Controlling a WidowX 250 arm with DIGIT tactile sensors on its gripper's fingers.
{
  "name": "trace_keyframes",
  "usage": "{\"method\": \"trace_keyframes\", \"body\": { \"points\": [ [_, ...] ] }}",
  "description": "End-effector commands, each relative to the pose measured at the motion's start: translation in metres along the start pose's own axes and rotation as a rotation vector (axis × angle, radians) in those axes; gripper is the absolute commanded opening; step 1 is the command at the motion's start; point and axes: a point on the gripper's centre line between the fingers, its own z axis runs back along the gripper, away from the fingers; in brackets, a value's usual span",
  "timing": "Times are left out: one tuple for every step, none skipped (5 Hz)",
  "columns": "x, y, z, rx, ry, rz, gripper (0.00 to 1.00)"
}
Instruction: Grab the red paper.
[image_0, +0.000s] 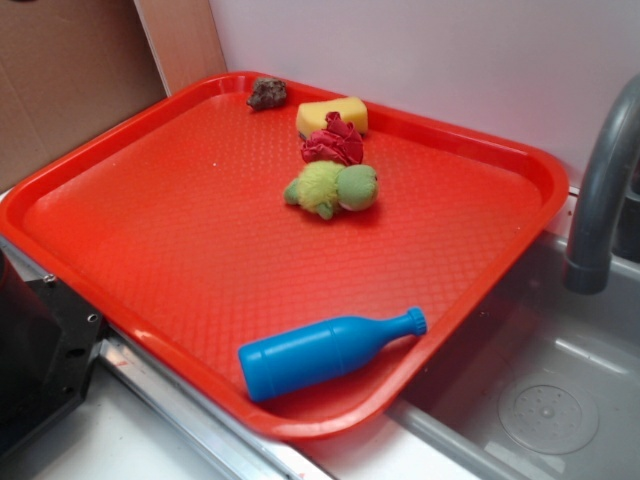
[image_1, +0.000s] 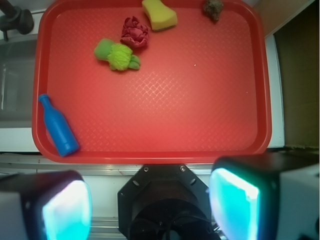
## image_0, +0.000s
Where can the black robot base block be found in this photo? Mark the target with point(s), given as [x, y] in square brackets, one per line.
[50, 337]

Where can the crumpled red paper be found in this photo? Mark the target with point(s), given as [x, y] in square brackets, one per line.
[339, 142]

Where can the green plush turtle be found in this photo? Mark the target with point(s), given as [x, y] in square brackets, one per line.
[324, 188]

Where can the yellow sponge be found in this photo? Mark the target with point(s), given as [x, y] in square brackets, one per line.
[311, 116]

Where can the red plastic tray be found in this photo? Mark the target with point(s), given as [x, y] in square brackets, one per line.
[173, 225]

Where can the blue plastic bottle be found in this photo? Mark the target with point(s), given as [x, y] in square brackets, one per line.
[320, 352]

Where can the brown rock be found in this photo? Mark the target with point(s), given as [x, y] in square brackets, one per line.
[267, 93]

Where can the grey plastic sink basin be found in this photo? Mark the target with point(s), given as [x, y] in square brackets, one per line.
[537, 382]

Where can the brown cardboard panel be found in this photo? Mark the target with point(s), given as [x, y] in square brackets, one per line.
[71, 70]

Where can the grey faucet spout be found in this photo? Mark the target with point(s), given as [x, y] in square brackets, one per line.
[606, 218]

